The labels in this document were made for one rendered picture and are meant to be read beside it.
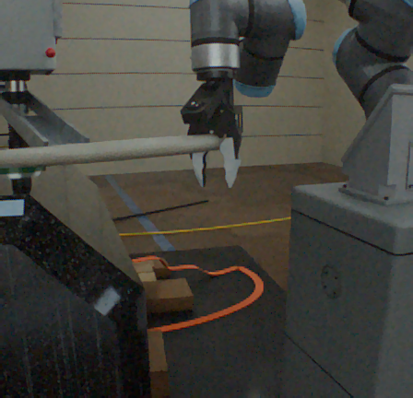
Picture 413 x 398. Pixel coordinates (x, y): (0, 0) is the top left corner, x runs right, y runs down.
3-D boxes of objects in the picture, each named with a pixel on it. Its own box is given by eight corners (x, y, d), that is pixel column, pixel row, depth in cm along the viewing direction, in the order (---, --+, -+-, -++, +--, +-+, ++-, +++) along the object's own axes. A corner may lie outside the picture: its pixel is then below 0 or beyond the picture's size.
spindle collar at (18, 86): (-3, 115, 136) (-8, 22, 129) (24, 113, 142) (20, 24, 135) (5, 115, 127) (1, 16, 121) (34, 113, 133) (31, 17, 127)
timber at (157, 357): (169, 396, 151) (168, 369, 148) (135, 400, 149) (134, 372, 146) (162, 353, 179) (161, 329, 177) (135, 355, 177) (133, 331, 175)
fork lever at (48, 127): (-30, 93, 143) (-30, 79, 141) (23, 91, 156) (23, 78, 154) (29, 162, 98) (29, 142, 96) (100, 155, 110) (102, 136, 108)
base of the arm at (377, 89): (407, 146, 107) (389, 119, 113) (456, 91, 93) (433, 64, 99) (356, 142, 99) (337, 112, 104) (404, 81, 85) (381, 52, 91)
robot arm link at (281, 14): (284, 32, 89) (229, 29, 86) (300, -16, 80) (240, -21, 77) (298, 59, 84) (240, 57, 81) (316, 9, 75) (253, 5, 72)
